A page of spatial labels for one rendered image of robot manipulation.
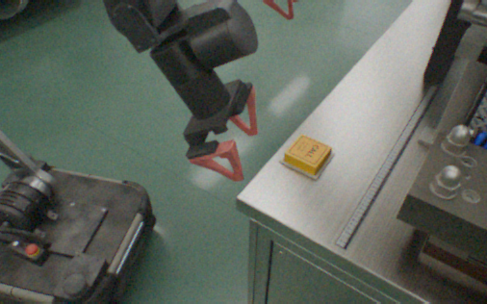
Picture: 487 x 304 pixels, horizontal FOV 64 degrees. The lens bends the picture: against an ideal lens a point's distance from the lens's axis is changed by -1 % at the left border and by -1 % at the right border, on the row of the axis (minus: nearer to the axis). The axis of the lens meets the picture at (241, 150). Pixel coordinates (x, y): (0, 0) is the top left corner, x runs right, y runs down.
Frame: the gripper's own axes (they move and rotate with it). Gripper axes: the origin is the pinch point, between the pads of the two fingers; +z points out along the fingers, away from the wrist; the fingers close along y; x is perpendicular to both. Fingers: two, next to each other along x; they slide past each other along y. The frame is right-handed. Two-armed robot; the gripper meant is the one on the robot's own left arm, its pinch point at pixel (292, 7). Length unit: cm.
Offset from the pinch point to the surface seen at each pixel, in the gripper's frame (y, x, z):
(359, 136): -25.3, -9.4, 22.2
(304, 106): 98, 49, 92
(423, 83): -2.0, -22.4, 29.6
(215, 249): -7, 71, 80
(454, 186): -50, -26, 14
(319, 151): -34.4, -3.7, 16.2
